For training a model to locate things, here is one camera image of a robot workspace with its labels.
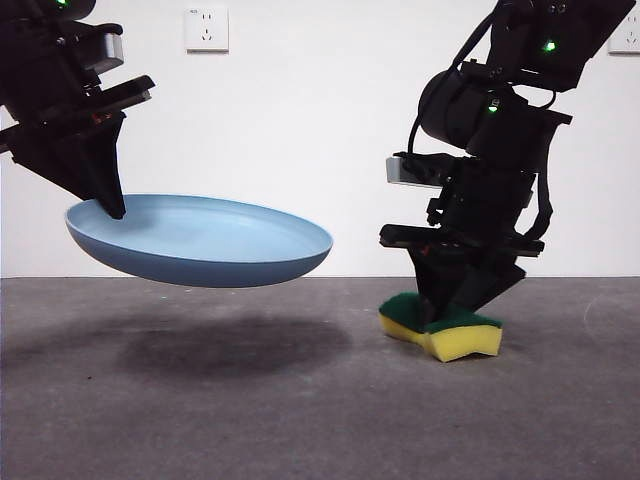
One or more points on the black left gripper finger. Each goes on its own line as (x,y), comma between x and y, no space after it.
(50,160)
(105,165)

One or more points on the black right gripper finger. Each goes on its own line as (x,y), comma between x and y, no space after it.
(487,280)
(432,280)

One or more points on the yellow sponge with green pad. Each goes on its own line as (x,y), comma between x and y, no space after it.
(460,340)

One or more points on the blue round plate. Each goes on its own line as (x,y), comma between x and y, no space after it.
(210,240)

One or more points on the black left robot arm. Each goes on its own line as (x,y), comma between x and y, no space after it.
(40,65)

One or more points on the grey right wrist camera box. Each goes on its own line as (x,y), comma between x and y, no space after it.
(395,170)

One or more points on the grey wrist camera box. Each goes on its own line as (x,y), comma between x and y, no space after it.
(395,170)
(111,50)

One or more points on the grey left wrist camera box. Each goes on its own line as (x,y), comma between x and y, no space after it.
(111,50)

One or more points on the white wall socket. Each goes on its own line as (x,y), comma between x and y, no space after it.
(625,42)
(207,30)

